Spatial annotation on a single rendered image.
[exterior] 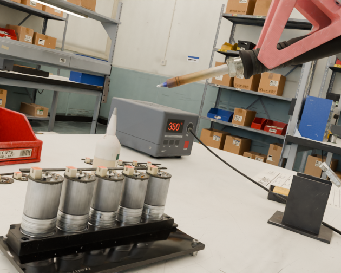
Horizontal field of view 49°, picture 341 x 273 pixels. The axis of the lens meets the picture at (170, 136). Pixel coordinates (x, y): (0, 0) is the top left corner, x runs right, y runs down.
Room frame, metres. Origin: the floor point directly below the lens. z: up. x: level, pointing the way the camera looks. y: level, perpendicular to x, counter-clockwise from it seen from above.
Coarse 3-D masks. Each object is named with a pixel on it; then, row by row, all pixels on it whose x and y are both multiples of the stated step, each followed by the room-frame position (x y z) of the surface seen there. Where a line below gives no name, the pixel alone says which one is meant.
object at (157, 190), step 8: (152, 176) 0.33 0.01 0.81; (152, 184) 0.33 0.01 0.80; (160, 184) 0.33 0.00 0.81; (168, 184) 0.34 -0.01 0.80; (152, 192) 0.33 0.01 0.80; (160, 192) 0.33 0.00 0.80; (144, 200) 0.34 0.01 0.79; (152, 200) 0.33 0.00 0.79; (160, 200) 0.33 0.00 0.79; (144, 208) 0.33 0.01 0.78; (152, 208) 0.33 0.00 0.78; (160, 208) 0.34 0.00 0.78; (144, 216) 0.33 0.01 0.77; (152, 216) 0.33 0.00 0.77; (160, 216) 0.34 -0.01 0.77
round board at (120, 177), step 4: (108, 172) 0.31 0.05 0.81; (112, 172) 0.31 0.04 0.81; (116, 172) 0.32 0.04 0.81; (96, 176) 0.30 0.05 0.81; (100, 176) 0.29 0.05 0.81; (104, 176) 0.30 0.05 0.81; (108, 176) 0.29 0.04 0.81; (112, 176) 0.30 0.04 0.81; (116, 176) 0.30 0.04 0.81; (120, 176) 0.31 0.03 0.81; (116, 180) 0.29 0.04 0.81
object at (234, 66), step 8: (224, 64) 0.32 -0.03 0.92; (232, 64) 0.31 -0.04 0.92; (240, 64) 0.31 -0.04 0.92; (200, 72) 0.32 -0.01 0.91; (208, 72) 0.32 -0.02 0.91; (216, 72) 0.32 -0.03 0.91; (224, 72) 0.32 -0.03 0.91; (232, 72) 0.31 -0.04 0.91; (240, 72) 0.32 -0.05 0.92; (168, 80) 0.32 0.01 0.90; (176, 80) 0.32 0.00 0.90; (184, 80) 0.32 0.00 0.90; (192, 80) 0.32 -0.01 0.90; (200, 80) 0.32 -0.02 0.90
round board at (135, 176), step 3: (138, 171) 0.33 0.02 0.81; (123, 174) 0.32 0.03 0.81; (126, 174) 0.32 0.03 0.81; (135, 174) 0.32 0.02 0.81; (141, 174) 0.33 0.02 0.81; (144, 174) 0.32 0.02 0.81; (147, 174) 0.33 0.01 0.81; (129, 177) 0.31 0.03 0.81; (132, 177) 0.31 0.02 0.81; (135, 177) 0.31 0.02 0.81; (138, 177) 0.31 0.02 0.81; (141, 177) 0.32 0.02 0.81; (144, 177) 0.32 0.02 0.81; (147, 177) 0.32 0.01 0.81
